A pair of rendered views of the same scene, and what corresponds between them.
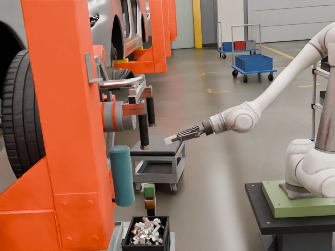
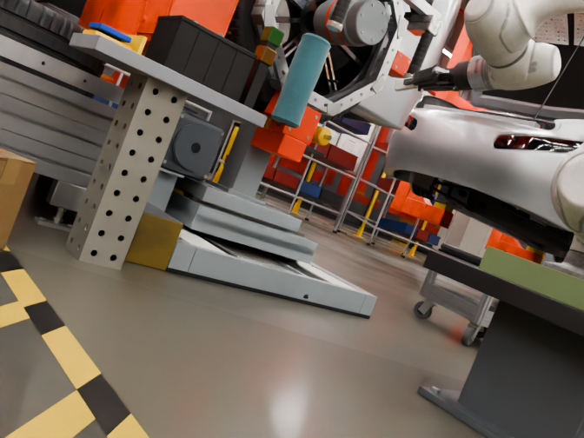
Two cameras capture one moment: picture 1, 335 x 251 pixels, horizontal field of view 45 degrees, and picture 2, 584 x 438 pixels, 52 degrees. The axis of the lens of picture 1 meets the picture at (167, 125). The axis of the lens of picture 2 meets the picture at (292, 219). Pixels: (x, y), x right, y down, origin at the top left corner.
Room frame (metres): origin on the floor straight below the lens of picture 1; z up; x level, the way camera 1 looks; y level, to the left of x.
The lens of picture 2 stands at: (0.53, -1.14, 0.31)
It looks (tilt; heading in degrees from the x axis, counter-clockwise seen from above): 3 degrees down; 47
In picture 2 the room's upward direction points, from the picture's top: 22 degrees clockwise
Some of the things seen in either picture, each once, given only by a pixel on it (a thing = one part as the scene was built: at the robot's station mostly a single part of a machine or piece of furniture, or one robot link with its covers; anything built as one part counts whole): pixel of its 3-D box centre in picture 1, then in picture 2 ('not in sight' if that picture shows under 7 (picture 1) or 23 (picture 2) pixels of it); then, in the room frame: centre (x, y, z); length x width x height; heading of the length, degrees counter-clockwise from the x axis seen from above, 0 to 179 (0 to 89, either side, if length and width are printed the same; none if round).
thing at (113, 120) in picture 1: (111, 116); (349, 22); (1.76, 0.25, 0.85); 0.21 x 0.14 x 0.14; 86
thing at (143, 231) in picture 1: (148, 242); (200, 56); (1.24, 0.10, 0.51); 0.20 x 0.14 x 0.13; 173
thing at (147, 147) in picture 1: (143, 130); (343, 1); (1.58, 0.10, 0.83); 0.04 x 0.04 x 0.16
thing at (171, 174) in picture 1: (158, 163); (484, 301); (2.91, 0.09, 0.17); 0.43 x 0.36 x 0.34; 166
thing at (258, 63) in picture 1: (252, 52); not in sight; (7.38, -1.65, 0.48); 1.00 x 0.61 x 0.96; 1
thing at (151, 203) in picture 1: (150, 202); (264, 56); (1.40, 0.09, 0.59); 0.04 x 0.04 x 0.04; 86
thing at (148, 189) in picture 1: (149, 190); (272, 36); (1.40, 0.09, 0.64); 0.04 x 0.04 x 0.04; 86
